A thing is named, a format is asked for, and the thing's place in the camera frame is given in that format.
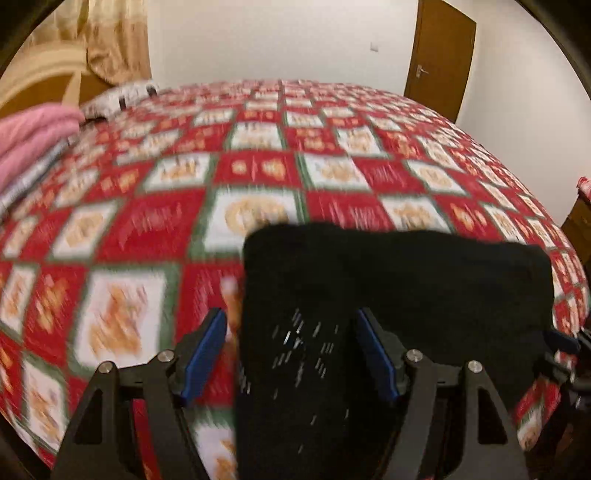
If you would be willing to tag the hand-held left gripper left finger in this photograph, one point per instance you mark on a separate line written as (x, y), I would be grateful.
(203, 355)

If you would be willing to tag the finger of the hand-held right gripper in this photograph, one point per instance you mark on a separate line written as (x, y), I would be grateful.
(561, 340)

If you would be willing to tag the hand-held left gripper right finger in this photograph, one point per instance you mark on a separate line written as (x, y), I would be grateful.
(376, 355)

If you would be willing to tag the black pants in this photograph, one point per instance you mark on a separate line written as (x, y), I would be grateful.
(392, 286)

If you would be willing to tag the wooden cabinet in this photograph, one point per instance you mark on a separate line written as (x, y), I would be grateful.
(579, 230)

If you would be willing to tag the red checkered printed bed cover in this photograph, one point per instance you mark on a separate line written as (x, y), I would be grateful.
(138, 221)

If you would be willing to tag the red printed cloth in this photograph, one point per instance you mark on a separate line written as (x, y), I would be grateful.
(584, 189)

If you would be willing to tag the folded white patterned quilt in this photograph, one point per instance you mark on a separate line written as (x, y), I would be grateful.
(27, 180)

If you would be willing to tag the white patterned pillow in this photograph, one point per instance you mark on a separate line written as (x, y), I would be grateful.
(115, 97)

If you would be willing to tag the folded pink blanket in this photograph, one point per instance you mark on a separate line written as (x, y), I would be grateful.
(27, 134)

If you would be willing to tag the brown wooden door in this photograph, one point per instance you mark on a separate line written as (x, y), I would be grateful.
(443, 50)

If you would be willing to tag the cream and brown headboard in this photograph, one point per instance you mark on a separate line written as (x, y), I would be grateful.
(27, 87)

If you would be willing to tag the beige floral curtain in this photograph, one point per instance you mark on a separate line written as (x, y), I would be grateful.
(115, 37)

